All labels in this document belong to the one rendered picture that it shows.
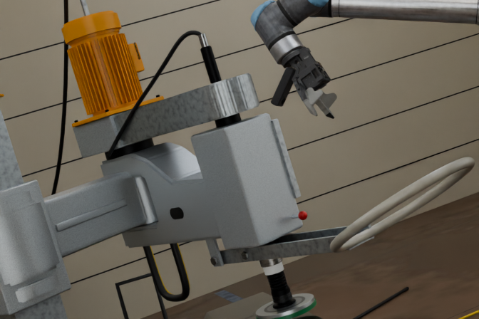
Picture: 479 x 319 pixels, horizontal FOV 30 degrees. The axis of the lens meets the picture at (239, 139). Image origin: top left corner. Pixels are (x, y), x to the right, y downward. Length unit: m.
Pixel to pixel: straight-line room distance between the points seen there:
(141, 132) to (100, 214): 0.35
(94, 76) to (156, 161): 0.43
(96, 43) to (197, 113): 0.68
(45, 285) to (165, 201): 0.55
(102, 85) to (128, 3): 4.54
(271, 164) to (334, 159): 5.40
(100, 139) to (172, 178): 0.40
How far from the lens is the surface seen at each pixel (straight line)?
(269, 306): 3.23
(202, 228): 3.23
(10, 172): 3.23
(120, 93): 3.55
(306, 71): 2.48
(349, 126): 8.53
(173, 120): 3.16
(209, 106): 3.00
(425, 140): 8.88
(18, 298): 3.17
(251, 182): 3.00
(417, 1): 2.62
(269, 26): 2.52
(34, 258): 3.16
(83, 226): 3.37
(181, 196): 3.27
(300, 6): 2.51
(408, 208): 2.88
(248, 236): 3.03
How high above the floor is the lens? 1.65
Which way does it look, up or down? 3 degrees down
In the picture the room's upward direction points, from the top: 17 degrees counter-clockwise
